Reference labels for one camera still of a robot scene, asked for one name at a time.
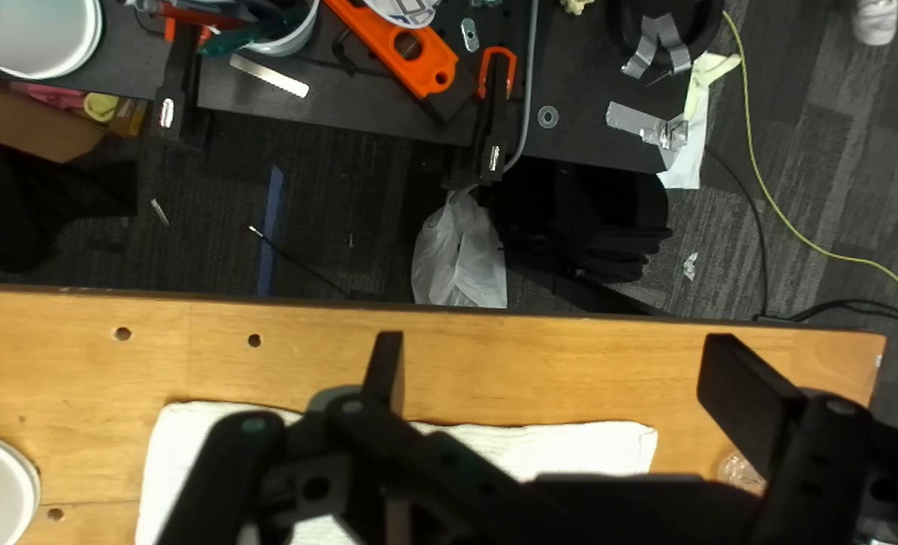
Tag orange plastic tool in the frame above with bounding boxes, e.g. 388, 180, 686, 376
321, 0, 462, 104

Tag black foam stack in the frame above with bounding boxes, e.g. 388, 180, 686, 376
483, 158, 676, 288

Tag yellow cable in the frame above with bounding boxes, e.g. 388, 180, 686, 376
720, 9, 898, 324

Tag black bar clamp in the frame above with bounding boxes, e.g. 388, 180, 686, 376
151, 16, 214, 146

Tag white plastic bag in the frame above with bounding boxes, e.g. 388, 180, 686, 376
409, 188, 511, 313

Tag white round bowl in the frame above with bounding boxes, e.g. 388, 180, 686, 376
228, 0, 325, 62

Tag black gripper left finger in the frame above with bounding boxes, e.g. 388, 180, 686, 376
153, 331, 571, 545

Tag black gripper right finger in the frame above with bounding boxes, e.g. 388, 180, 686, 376
694, 334, 898, 545

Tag blue stick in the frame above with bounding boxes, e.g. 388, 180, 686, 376
253, 165, 289, 300

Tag white plastic bucket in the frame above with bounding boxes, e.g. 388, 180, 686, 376
0, 0, 107, 82

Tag black floor cable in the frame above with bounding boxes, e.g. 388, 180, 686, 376
704, 150, 898, 334

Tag black work board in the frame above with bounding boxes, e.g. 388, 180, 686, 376
193, 0, 735, 180

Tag white shoe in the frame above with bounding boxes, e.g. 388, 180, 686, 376
848, 0, 898, 50

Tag grey duct tape strips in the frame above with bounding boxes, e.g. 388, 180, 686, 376
619, 12, 694, 82

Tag grey duct tape patch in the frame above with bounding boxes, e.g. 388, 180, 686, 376
602, 96, 673, 146

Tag clear plastic water bottle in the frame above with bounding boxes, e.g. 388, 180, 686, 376
714, 449, 768, 500

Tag white square towel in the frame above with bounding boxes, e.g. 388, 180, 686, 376
132, 399, 662, 545

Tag white flat strip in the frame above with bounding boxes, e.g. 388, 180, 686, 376
228, 51, 313, 104

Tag brown cardboard piece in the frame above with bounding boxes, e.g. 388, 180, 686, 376
0, 80, 110, 166

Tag grey thin cable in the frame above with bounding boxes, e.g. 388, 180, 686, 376
500, 0, 543, 176

